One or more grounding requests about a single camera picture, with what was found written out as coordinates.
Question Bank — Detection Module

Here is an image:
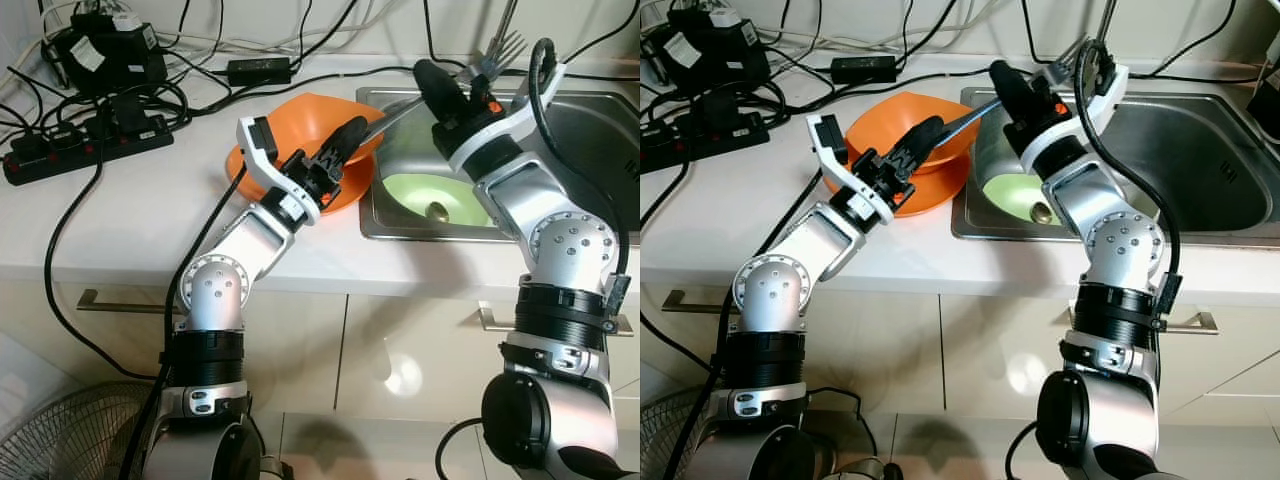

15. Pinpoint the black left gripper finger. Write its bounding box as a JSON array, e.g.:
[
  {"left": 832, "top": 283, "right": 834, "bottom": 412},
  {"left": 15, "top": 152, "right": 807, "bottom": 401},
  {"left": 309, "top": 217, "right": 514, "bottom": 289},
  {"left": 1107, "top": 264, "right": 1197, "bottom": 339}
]
[
  {"left": 335, "top": 136, "right": 374, "bottom": 171},
  {"left": 902, "top": 137, "right": 949, "bottom": 173},
  {"left": 897, "top": 117, "right": 946, "bottom": 151},
  {"left": 325, "top": 118, "right": 369, "bottom": 151}
]

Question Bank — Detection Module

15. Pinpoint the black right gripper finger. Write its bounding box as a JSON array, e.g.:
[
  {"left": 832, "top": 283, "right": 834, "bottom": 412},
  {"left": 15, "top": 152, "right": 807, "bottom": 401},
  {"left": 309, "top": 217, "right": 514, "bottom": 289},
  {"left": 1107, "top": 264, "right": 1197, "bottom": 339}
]
[
  {"left": 413, "top": 60, "right": 471, "bottom": 121},
  {"left": 988, "top": 60, "right": 1046, "bottom": 126}
]

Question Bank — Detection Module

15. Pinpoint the orange plastic plate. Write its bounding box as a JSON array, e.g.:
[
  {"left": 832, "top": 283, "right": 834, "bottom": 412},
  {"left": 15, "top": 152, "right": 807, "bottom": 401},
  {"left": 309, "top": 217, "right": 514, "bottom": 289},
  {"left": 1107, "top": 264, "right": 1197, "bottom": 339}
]
[
  {"left": 822, "top": 148, "right": 973, "bottom": 217},
  {"left": 224, "top": 145, "right": 377, "bottom": 217}
]

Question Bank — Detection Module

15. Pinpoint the orange plastic bowl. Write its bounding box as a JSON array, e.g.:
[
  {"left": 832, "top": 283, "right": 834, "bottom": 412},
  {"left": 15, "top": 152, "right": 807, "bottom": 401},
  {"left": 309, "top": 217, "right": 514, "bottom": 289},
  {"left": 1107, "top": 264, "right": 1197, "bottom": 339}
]
[
  {"left": 845, "top": 90, "right": 978, "bottom": 166},
  {"left": 262, "top": 92, "right": 387, "bottom": 166}
]

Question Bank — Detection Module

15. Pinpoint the light green plate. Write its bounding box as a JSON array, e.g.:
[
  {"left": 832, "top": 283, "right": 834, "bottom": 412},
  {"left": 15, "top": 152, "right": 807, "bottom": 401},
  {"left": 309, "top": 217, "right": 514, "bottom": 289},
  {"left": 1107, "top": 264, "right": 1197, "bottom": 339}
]
[
  {"left": 981, "top": 172, "right": 1069, "bottom": 227},
  {"left": 377, "top": 172, "right": 501, "bottom": 228}
]

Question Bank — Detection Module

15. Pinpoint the black power adapter brick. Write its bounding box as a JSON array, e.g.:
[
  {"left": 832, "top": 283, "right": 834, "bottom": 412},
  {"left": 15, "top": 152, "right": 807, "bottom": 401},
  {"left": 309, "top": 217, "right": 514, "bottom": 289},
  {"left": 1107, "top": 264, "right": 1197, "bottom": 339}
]
[
  {"left": 831, "top": 54, "right": 898, "bottom": 85},
  {"left": 226, "top": 56, "right": 294, "bottom": 87}
]

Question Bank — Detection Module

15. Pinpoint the metal faucet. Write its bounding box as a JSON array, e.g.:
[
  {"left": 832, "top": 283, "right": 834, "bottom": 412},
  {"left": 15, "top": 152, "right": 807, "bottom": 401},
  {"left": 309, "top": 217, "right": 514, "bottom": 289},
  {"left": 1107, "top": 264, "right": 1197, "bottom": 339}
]
[
  {"left": 494, "top": 0, "right": 522, "bottom": 46},
  {"left": 1093, "top": 0, "right": 1121, "bottom": 49}
]

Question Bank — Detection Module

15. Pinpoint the stainless steel sink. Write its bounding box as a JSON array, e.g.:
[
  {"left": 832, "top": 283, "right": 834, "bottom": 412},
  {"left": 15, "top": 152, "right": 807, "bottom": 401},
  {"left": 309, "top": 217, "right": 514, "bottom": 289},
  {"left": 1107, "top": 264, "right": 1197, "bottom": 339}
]
[
  {"left": 949, "top": 85, "right": 1280, "bottom": 248},
  {"left": 356, "top": 85, "right": 641, "bottom": 244}
]

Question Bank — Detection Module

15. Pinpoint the black power strip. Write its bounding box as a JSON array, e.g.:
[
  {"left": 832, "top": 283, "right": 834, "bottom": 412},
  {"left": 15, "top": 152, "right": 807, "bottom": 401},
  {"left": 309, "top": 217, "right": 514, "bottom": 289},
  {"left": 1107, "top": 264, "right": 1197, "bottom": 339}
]
[
  {"left": 2, "top": 112, "right": 177, "bottom": 189},
  {"left": 640, "top": 112, "right": 773, "bottom": 173}
]

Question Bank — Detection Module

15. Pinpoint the black labelled charger stack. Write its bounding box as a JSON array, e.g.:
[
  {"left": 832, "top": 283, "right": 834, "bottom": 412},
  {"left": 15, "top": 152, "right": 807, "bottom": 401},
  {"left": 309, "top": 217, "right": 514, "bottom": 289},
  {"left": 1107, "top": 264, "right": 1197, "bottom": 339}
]
[
  {"left": 42, "top": 5, "right": 171, "bottom": 99},
  {"left": 642, "top": 3, "right": 769, "bottom": 98}
]

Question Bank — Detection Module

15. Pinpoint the black appliance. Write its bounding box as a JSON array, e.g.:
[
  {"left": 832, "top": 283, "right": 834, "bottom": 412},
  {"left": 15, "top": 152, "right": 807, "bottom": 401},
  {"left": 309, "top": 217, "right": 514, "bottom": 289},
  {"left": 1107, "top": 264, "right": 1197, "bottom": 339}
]
[{"left": 1245, "top": 82, "right": 1280, "bottom": 129}]

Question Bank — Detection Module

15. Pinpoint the grey floor fan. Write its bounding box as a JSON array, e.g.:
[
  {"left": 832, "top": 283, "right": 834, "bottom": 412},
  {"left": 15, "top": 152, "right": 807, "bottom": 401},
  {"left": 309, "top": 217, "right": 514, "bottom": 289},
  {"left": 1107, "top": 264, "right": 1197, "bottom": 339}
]
[
  {"left": 640, "top": 388, "right": 733, "bottom": 480},
  {"left": 0, "top": 378, "right": 159, "bottom": 480}
]

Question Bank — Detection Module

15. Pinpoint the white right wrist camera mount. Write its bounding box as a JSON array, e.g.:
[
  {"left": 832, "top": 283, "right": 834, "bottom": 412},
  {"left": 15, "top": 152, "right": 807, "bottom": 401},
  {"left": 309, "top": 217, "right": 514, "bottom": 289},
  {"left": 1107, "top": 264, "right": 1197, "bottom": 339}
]
[
  {"left": 1018, "top": 62, "right": 1132, "bottom": 173},
  {"left": 443, "top": 60, "right": 568, "bottom": 179}
]

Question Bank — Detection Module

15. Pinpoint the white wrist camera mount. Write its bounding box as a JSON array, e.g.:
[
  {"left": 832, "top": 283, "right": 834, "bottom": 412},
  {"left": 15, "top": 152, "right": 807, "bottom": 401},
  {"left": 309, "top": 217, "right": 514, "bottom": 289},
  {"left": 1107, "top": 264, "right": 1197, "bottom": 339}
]
[
  {"left": 1018, "top": 62, "right": 1132, "bottom": 173},
  {"left": 806, "top": 112, "right": 913, "bottom": 227},
  {"left": 443, "top": 60, "right": 568, "bottom": 179},
  {"left": 236, "top": 114, "right": 346, "bottom": 225}
]

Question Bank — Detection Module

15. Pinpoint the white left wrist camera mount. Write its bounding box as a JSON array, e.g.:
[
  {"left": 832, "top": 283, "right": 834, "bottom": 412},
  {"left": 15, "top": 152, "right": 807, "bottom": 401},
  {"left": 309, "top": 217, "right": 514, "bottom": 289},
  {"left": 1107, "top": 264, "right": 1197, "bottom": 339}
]
[
  {"left": 236, "top": 114, "right": 346, "bottom": 225},
  {"left": 806, "top": 112, "right": 913, "bottom": 227}
]

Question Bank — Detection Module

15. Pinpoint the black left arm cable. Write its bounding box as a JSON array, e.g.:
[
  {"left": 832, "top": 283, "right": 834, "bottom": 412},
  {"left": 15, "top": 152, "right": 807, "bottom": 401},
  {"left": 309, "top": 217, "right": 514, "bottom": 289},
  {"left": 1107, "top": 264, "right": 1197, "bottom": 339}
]
[
  {"left": 120, "top": 165, "right": 251, "bottom": 480},
  {"left": 665, "top": 170, "right": 816, "bottom": 480}
]

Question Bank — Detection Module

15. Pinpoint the black power cord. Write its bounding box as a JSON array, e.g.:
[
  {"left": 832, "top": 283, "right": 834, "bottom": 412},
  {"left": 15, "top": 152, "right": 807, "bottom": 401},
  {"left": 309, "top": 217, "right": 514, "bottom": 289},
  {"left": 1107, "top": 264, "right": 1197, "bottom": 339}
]
[
  {"left": 640, "top": 170, "right": 721, "bottom": 376},
  {"left": 42, "top": 160, "right": 171, "bottom": 386}
]

